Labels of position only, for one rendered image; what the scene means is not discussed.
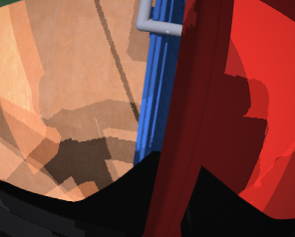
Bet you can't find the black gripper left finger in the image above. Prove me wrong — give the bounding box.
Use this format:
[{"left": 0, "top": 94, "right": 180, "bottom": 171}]
[{"left": 0, "top": 150, "right": 161, "bottom": 237}]

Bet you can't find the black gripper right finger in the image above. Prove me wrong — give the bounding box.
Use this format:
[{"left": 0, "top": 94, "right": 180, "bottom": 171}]
[{"left": 179, "top": 166, "right": 295, "bottom": 237}]

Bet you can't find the blue plastic tray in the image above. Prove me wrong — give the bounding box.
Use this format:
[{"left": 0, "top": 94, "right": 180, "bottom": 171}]
[{"left": 133, "top": 0, "right": 186, "bottom": 167}]

